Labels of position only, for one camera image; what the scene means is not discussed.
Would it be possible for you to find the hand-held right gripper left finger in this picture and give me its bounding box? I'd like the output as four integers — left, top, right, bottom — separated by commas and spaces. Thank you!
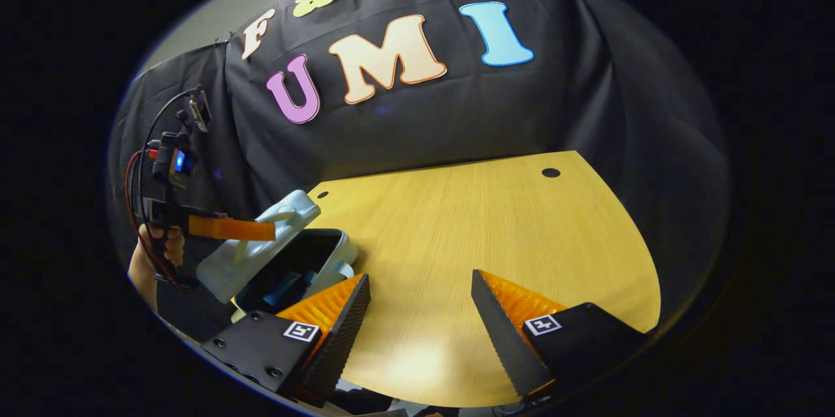
201, 273, 371, 408

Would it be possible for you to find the light blue suitcase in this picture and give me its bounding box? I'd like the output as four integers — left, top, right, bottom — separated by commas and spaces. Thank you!
196, 190, 359, 323

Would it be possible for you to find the red cable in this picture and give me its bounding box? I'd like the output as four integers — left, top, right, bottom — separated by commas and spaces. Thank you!
123, 149, 185, 292

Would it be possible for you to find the black backdrop cloth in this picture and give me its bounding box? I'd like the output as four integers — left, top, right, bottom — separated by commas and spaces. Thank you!
108, 0, 730, 326

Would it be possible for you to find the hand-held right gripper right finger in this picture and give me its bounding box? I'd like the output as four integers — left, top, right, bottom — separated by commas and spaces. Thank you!
471, 269, 650, 401

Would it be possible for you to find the black cable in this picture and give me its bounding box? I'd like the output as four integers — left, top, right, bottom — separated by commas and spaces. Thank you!
136, 87, 200, 241

